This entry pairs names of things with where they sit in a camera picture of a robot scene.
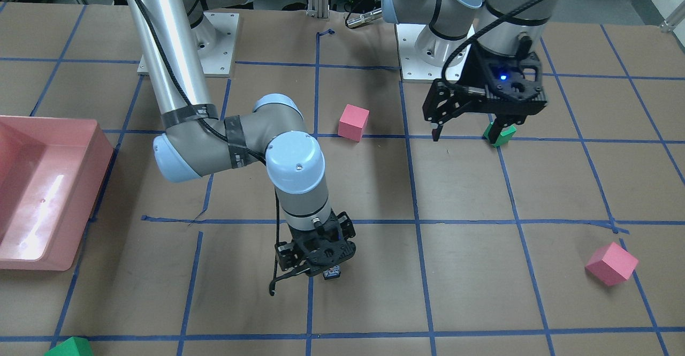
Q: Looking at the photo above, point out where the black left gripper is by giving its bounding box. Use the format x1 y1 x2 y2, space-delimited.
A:
423 44 548 146

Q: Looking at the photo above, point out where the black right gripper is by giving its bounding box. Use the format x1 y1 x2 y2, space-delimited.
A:
269 211 356 297

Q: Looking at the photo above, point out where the small black button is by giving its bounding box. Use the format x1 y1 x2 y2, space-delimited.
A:
324 265 341 281

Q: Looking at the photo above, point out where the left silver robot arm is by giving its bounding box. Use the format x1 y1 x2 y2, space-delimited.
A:
380 0 558 144

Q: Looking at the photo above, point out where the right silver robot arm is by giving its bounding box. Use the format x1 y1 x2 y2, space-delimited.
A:
126 0 356 294

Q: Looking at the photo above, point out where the green cube near left arm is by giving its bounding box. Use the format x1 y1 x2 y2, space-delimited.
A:
483 121 517 148

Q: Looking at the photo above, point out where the pink cube at centre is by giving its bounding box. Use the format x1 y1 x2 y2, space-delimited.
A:
337 104 370 143

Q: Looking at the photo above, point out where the pink cube near aisle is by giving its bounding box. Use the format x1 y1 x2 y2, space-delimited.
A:
585 242 640 287

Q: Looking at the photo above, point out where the green cube at table edge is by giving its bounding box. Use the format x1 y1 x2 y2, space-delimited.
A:
44 337 94 356

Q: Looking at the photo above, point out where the pink plastic bin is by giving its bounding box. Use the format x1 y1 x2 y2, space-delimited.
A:
1 116 113 271

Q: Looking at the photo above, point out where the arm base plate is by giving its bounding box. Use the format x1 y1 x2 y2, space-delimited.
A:
191 12 240 78
395 24 465 83

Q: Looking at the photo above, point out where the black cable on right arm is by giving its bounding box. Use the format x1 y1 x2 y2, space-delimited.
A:
124 0 284 287

